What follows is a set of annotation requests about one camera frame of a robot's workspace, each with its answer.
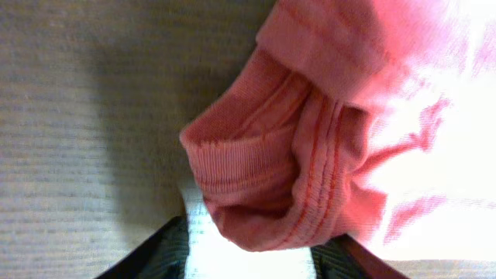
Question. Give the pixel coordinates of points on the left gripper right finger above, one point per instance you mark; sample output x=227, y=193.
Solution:
x=344, y=258

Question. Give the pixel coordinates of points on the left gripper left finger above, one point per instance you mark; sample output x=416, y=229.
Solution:
x=162, y=256

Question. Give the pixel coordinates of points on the red soccer t-shirt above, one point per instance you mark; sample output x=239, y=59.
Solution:
x=371, y=118

